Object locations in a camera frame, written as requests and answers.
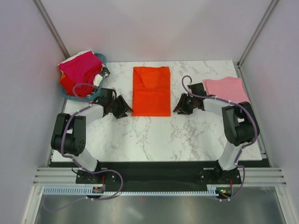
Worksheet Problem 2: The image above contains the aluminium frame rail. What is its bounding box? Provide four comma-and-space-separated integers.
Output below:
33, 168, 286, 187

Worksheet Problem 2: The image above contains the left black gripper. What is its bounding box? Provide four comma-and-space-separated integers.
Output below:
108, 95, 133, 119

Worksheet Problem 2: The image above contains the teal laundry basket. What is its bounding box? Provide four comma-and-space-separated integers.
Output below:
58, 50, 110, 98

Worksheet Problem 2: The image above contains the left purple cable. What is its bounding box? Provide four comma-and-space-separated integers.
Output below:
60, 83, 123, 201

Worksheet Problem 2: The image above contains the orange t shirt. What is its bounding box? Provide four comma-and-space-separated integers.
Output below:
132, 66, 171, 117

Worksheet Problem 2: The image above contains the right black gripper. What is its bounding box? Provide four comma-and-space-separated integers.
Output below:
173, 93, 197, 116

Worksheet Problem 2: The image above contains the pink folded t shirt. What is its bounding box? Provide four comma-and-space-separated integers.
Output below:
203, 77, 250, 103

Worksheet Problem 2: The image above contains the white slotted cable duct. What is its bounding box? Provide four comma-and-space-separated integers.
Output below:
42, 184, 232, 196

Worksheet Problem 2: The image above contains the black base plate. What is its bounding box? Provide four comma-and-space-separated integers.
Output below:
75, 160, 241, 192

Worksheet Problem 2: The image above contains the red t shirt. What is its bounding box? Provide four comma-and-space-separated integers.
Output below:
60, 70, 98, 97

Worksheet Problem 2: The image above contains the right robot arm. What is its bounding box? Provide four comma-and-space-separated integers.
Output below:
173, 83, 260, 184

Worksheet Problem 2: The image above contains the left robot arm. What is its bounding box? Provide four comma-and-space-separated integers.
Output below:
50, 88, 133, 184

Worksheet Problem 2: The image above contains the magenta t shirt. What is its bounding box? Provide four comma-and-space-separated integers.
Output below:
58, 51, 102, 89

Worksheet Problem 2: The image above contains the black white patterned t shirt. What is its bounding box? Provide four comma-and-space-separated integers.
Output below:
93, 66, 110, 87

